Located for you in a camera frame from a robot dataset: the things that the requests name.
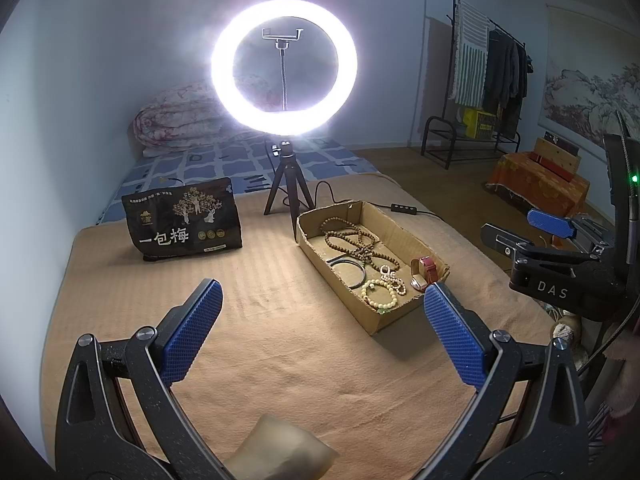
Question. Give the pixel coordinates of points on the black clothes rack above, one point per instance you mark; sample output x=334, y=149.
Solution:
x=432, y=132

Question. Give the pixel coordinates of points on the black snack bag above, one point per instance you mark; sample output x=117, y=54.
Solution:
x=180, y=220

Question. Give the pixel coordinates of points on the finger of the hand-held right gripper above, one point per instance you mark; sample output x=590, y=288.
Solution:
x=505, y=245
x=550, y=222

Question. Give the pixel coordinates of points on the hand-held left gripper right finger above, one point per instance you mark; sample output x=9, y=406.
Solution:
x=455, y=335

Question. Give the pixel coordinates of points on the black bangle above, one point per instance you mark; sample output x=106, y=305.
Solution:
x=361, y=272

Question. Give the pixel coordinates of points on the beige fuzzy object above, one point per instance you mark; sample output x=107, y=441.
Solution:
x=565, y=335

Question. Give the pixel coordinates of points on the striped towel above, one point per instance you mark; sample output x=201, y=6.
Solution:
x=470, y=60

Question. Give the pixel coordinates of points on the cardboard box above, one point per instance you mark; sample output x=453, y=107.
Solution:
x=350, y=305

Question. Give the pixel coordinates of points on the landscape wall scroll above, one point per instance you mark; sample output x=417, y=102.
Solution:
x=580, y=90

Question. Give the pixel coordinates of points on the folded floral quilt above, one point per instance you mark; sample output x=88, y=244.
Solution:
x=170, y=120

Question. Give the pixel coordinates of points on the yellow box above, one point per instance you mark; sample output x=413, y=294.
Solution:
x=479, y=122

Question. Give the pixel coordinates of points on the tan pouch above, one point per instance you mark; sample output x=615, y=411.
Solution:
x=280, y=450

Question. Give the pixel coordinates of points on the orange cloth covered table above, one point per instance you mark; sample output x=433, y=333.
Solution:
x=530, y=185

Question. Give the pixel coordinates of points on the wooden box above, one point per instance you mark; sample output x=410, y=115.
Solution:
x=555, y=157

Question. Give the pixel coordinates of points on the blue checkered bedsheet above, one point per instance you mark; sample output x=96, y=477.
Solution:
x=225, y=160

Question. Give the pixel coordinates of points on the phone holder on gooseneck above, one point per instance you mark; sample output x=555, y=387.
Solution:
x=283, y=40

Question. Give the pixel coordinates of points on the dark hanging clothes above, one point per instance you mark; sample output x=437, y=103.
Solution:
x=505, y=75

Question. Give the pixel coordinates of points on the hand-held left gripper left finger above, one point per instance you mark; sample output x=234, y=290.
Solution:
x=192, y=330

